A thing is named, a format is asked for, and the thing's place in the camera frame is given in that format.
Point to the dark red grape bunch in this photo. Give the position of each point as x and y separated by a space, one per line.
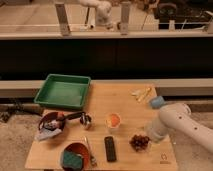
139 142

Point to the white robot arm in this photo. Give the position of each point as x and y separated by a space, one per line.
177 116

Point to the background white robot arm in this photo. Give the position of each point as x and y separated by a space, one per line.
102 11

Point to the orange filled cup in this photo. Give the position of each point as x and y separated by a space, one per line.
113 121

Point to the small metal cup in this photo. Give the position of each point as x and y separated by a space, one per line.
85 120

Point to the green plastic tray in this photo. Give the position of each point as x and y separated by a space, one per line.
63 91

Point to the blue cup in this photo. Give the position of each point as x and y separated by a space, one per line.
157 102

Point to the black remote control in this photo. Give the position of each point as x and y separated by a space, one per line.
110 149

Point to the red bowl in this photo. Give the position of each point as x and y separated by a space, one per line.
78 148

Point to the metal spoon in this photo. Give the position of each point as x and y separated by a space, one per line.
92 158

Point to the grey white cloth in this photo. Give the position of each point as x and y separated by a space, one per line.
48 132

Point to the green sponge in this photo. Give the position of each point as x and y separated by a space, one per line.
71 160

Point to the dark pan with handle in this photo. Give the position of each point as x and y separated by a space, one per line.
56 120

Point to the right wooden post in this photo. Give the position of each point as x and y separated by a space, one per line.
125 11

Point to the wooden post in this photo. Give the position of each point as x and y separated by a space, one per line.
125 11
62 19

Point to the left wooden post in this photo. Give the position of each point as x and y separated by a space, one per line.
62 19

